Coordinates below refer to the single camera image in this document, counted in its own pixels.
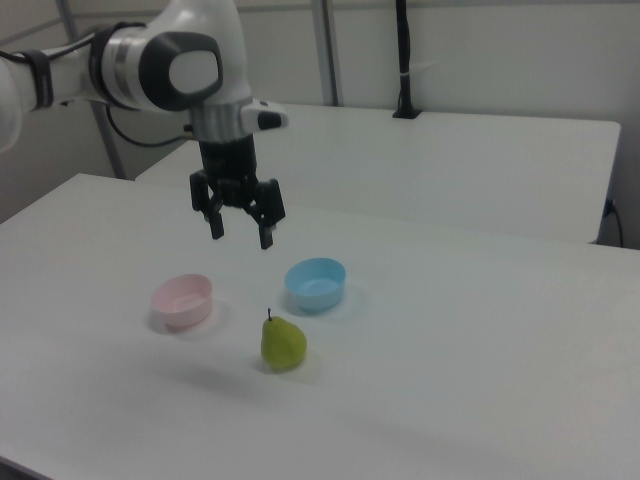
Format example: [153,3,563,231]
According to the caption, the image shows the green pear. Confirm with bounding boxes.
[260,307,308,373]

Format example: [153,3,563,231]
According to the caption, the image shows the pink plastic bowl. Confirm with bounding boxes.
[151,272,214,331]

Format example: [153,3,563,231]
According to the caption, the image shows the grey vertical partition post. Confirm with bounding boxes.
[310,0,345,108]

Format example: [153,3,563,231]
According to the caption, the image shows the black cable at wall socket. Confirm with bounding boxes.
[603,198,627,248]

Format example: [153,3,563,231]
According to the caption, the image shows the black pole with base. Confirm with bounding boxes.
[391,0,423,121]

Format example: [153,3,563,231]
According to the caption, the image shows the grey slanted partition post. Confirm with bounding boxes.
[91,102,127,181]

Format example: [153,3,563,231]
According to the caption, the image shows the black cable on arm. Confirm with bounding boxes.
[0,27,195,148]

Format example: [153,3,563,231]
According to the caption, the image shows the blue plastic bowl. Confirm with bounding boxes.
[284,256,348,314]

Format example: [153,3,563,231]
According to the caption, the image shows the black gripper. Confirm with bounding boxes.
[188,136,288,251]

